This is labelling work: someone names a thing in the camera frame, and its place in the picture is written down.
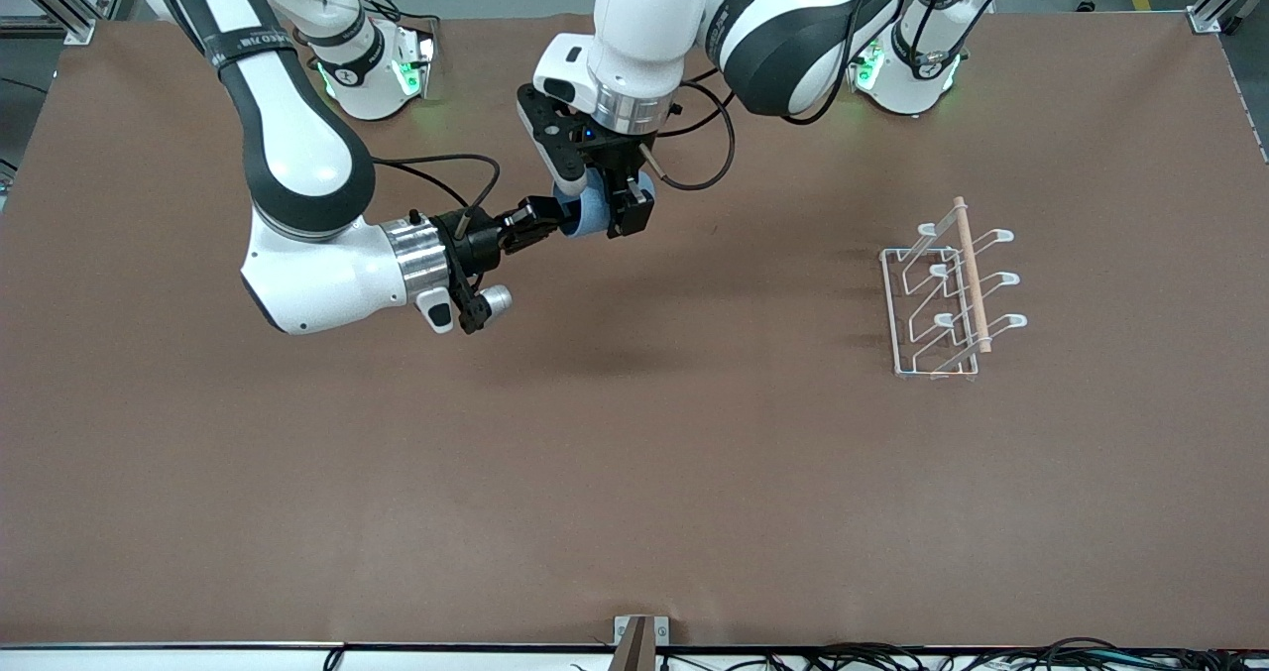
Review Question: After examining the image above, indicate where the brown table cover sheet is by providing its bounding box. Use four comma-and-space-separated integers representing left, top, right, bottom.
0, 12, 1269, 649

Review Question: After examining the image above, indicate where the black right arm wrist cable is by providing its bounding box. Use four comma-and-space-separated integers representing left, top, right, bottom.
369, 153, 503, 236

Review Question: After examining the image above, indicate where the black left arm wrist cable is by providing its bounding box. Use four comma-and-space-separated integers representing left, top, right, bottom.
649, 0, 1027, 193

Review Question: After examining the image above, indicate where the black arm wrist cable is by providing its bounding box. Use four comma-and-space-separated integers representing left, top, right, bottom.
369, 153, 503, 236
649, 0, 1027, 193

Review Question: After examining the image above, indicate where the light blue plastic cup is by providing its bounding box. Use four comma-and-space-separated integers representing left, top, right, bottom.
551, 170, 656, 241

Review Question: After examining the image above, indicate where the tangled black cable bundle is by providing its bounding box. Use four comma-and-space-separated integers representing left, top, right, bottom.
659, 637, 1269, 671

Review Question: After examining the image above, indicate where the white wire cup holder rack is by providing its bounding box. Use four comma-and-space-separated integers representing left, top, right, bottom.
879, 196, 1029, 383

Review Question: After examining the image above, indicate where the black right arm base cable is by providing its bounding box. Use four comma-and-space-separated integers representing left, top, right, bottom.
352, 0, 439, 53

